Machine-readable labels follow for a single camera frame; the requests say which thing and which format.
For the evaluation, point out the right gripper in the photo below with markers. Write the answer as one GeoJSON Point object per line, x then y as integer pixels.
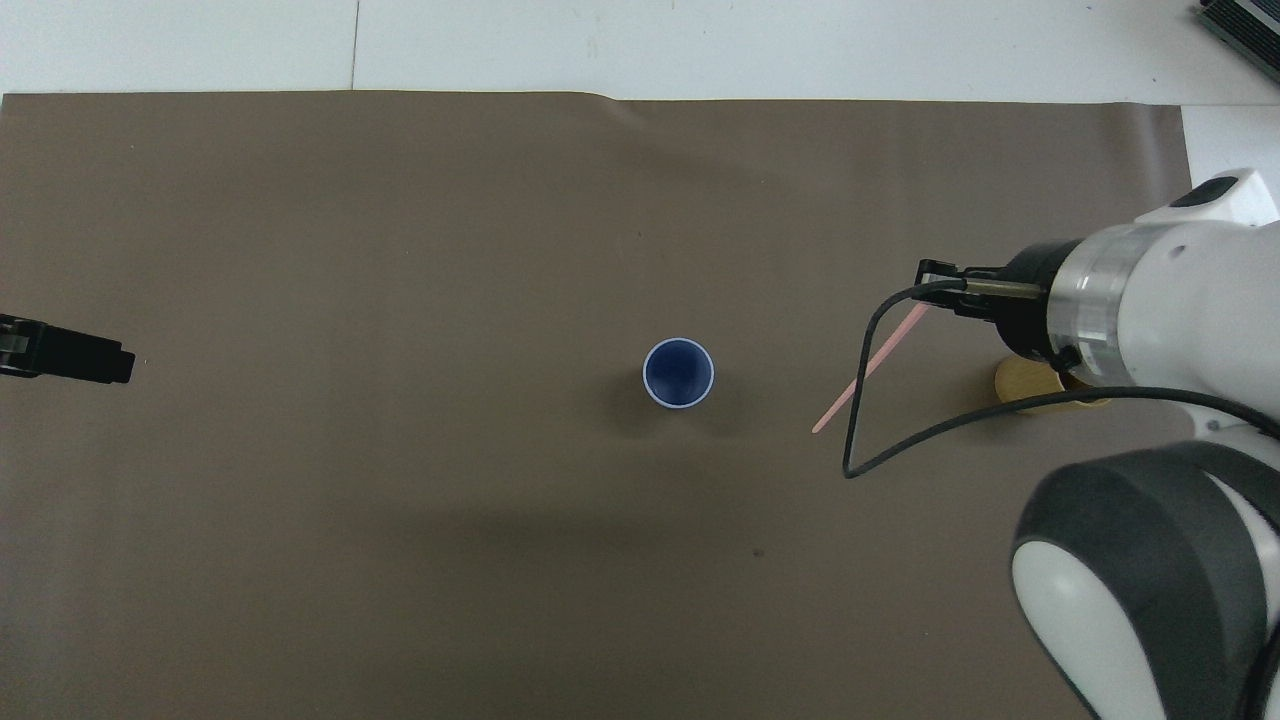
{"type": "Point", "coordinates": [1025, 300]}

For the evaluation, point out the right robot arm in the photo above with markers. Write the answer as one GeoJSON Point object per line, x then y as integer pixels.
{"type": "Point", "coordinates": [1170, 560]}

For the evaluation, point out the dark grey device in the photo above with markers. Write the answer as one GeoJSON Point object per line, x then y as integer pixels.
{"type": "Point", "coordinates": [1248, 22]}

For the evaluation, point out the tan round wooden holder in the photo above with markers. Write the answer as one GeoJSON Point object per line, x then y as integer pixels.
{"type": "Point", "coordinates": [1025, 384]}

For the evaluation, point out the pink chopstick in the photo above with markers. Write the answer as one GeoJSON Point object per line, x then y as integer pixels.
{"type": "Point", "coordinates": [868, 374]}

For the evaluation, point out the blue cup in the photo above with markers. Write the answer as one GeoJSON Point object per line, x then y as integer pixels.
{"type": "Point", "coordinates": [678, 373]}

